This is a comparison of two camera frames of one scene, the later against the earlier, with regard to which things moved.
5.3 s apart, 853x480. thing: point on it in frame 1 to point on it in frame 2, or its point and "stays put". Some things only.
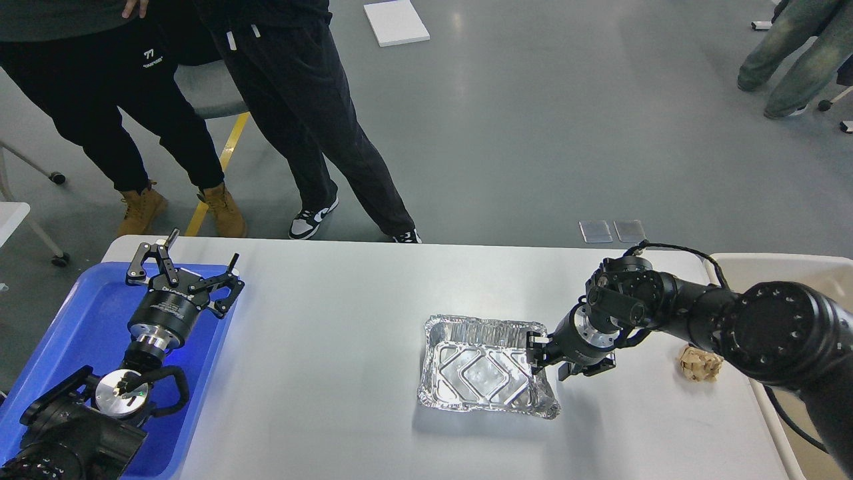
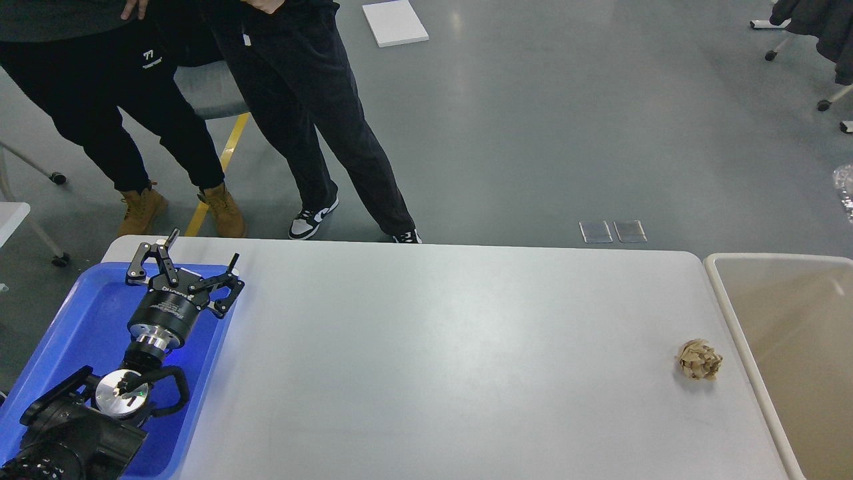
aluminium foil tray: x=476 y=365 to x=843 y=178
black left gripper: x=166 y=315 stays put
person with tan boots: x=84 y=60 stays put
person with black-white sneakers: x=286 y=61 stays put
